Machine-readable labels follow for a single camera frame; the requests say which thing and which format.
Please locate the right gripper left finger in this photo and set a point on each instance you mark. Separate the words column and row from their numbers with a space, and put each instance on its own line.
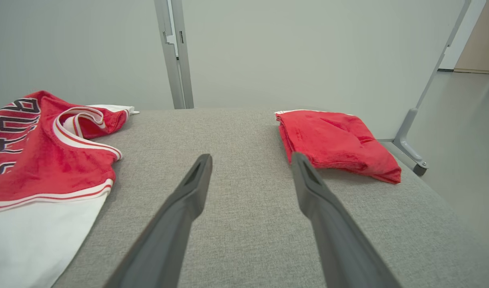
column 168, row 232

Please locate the red white striped jersey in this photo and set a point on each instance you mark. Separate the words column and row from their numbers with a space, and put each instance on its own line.
column 48, row 164

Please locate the grey partition leg with foot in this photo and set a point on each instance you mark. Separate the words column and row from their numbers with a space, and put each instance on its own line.
column 412, row 132

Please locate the grey metal partition post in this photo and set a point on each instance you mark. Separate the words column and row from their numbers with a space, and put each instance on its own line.
column 176, row 72

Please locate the red garment white trim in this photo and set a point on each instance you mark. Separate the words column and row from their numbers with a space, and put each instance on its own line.
column 336, row 140

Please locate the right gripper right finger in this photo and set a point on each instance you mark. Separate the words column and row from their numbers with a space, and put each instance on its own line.
column 340, row 240

